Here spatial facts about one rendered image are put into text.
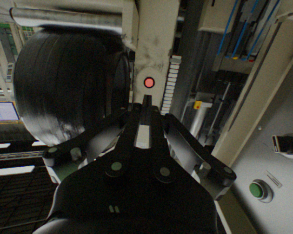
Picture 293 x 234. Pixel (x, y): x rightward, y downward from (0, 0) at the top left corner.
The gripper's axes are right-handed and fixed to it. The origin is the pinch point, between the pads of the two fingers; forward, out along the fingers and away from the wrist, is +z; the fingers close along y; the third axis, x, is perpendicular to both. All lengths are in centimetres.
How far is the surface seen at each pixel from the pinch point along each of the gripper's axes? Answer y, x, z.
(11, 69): -38.9, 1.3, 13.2
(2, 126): -1080, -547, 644
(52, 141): -30.1, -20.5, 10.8
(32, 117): -32.4, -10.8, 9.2
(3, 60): -568, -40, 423
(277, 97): 23.4, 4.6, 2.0
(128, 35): -6.9, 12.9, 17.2
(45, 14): -32.0, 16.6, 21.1
